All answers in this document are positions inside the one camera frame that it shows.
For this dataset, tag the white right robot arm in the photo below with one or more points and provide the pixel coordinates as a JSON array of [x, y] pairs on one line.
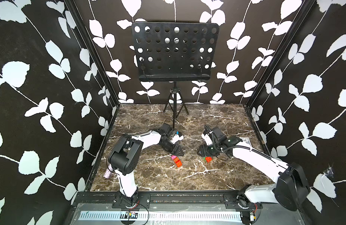
[[290, 186]]

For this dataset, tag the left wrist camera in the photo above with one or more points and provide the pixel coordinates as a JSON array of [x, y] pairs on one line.
[[178, 136]]

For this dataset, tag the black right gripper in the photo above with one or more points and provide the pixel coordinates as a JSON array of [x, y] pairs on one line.
[[203, 151]]

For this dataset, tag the white perforated strip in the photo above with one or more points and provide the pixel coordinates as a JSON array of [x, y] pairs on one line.
[[144, 216]]

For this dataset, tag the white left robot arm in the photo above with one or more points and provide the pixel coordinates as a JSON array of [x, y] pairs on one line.
[[124, 156]]

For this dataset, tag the playing card box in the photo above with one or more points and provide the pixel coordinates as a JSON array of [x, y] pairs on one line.
[[246, 141]]

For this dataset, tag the black music stand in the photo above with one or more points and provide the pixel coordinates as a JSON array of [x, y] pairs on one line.
[[174, 52]]

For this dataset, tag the black front rail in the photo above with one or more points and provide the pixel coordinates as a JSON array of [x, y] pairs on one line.
[[232, 199]]

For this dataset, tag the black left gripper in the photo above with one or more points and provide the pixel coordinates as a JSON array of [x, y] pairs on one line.
[[175, 152]]

